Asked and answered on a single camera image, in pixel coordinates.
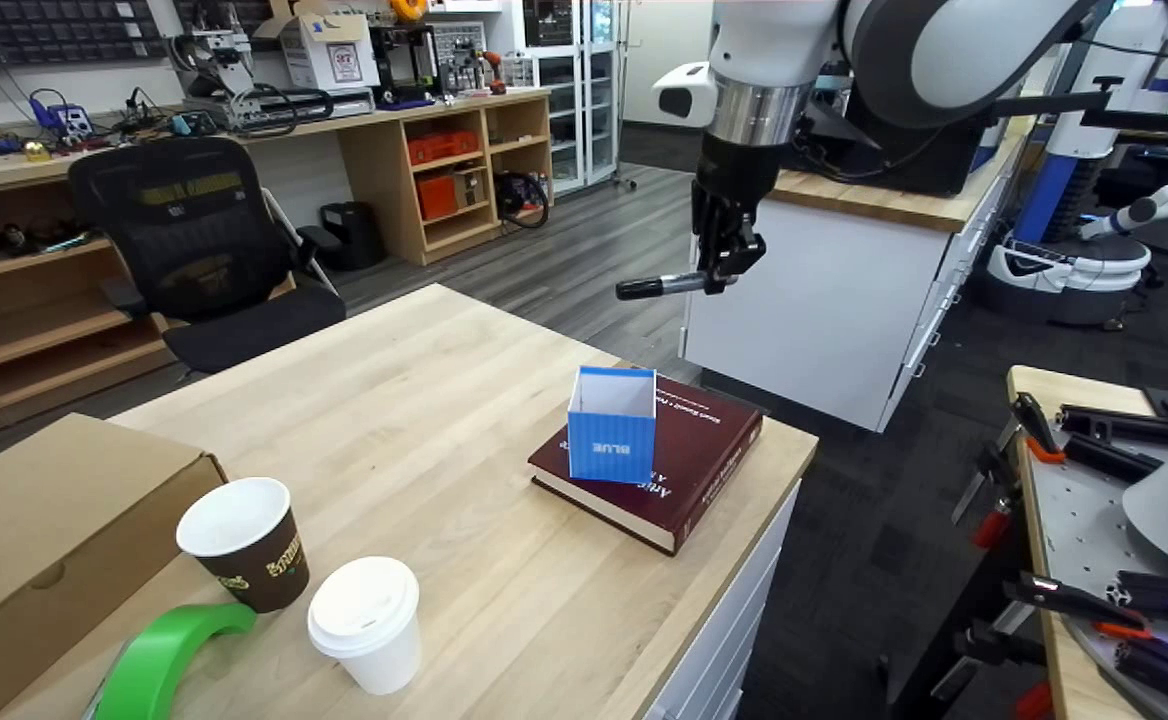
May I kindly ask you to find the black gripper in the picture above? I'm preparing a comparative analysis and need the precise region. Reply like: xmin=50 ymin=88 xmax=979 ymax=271
xmin=688 ymin=133 xmax=793 ymax=301

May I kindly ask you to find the black marker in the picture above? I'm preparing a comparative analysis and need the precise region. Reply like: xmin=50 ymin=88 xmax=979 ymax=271
xmin=613 ymin=267 xmax=713 ymax=305

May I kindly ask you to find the blue and white box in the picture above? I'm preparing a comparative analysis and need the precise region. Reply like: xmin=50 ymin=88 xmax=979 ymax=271
xmin=562 ymin=365 xmax=664 ymax=491

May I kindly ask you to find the white equipment box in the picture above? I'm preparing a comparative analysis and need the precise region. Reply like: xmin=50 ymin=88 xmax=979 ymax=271
xmin=274 ymin=14 xmax=383 ymax=97

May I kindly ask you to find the brown cardboard box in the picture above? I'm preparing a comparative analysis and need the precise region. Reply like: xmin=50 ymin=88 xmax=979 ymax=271
xmin=0 ymin=412 xmax=231 ymax=720

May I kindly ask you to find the white cabinet with wooden top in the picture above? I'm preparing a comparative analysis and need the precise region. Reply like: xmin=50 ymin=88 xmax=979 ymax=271
xmin=679 ymin=116 xmax=1039 ymax=437

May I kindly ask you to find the dark red hardcover book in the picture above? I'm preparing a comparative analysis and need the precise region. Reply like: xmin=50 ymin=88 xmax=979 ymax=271
xmin=524 ymin=378 xmax=767 ymax=562

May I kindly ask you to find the white glass door cabinet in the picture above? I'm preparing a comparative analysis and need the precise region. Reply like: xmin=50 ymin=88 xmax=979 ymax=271
xmin=501 ymin=0 xmax=622 ymax=191

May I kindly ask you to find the tall orange storage bin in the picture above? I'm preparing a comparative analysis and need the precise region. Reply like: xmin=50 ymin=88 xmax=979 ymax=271
xmin=416 ymin=172 xmax=463 ymax=225

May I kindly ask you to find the wide orange storage bin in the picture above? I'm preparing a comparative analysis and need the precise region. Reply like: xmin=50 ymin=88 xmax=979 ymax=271
xmin=405 ymin=126 xmax=482 ymax=170

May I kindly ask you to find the black clamp with orange tip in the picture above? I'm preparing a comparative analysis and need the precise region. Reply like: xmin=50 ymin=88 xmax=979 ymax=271
xmin=1006 ymin=390 xmax=1077 ymax=470

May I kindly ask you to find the blue and white background robot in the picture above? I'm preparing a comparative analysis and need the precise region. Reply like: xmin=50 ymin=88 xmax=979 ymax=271
xmin=984 ymin=0 xmax=1168 ymax=297

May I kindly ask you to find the wooden workbench with shelves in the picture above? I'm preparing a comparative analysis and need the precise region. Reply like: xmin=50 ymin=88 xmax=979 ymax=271
xmin=0 ymin=88 xmax=556 ymax=451

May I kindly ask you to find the white table drawer unit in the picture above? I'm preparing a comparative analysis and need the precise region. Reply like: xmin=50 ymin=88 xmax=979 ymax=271
xmin=634 ymin=478 xmax=805 ymax=720

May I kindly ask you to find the black 3D printer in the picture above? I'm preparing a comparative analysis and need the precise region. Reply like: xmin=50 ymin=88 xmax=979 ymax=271
xmin=368 ymin=22 xmax=442 ymax=113

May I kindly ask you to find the black bag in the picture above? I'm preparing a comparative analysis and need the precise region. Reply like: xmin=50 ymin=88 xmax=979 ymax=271
xmin=316 ymin=202 xmax=387 ymax=271

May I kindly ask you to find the long black clamp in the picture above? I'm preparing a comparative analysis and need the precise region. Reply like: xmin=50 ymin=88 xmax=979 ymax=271
xmin=1056 ymin=400 xmax=1168 ymax=484

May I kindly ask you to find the wooden side table with plate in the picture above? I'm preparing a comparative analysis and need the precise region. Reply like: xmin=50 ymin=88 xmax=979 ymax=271
xmin=1004 ymin=360 xmax=1168 ymax=720

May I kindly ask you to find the black and orange hand tool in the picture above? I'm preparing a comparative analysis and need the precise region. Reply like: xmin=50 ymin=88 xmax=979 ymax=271
xmin=998 ymin=567 xmax=1168 ymax=711

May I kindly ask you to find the white lidded paper cup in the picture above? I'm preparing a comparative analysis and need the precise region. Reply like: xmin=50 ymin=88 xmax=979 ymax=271
xmin=304 ymin=557 xmax=428 ymax=700

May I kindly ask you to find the black mesh office chair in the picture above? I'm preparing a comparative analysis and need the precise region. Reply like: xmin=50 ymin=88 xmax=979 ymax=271
xmin=63 ymin=135 xmax=350 ymax=378

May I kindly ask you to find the brown paper cup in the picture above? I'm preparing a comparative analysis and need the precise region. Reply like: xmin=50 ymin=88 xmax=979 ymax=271
xmin=171 ymin=478 xmax=313 ymax=617

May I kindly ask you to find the green tape roll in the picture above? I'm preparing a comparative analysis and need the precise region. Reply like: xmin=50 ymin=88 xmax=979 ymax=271
xmin=82 ymin=600 xmax=258 ymax=720

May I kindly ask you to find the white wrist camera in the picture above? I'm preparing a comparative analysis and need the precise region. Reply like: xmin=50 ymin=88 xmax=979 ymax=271
xmin=650 ymin=60 xmax=723 ymax=135

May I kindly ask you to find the coiled black cable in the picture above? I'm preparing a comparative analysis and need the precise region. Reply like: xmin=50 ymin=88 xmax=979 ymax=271
xmin=492 ymin=170 xmax=556 ymax=233

